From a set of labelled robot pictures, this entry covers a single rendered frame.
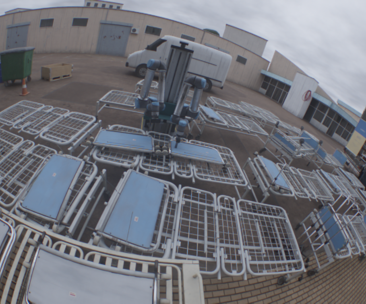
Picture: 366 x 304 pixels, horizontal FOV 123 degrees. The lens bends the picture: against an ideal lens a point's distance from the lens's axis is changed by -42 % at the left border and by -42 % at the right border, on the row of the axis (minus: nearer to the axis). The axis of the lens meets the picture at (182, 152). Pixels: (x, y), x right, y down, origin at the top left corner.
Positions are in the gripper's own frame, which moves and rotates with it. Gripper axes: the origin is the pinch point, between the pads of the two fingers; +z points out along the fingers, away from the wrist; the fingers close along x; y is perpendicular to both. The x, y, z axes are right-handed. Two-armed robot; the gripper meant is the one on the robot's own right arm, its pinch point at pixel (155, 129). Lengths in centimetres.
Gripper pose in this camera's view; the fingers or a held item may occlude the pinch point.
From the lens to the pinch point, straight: 211.7
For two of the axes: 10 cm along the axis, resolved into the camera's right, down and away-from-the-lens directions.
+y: -3.5, -2.2, 9.1
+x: -9.4, 0.5, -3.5
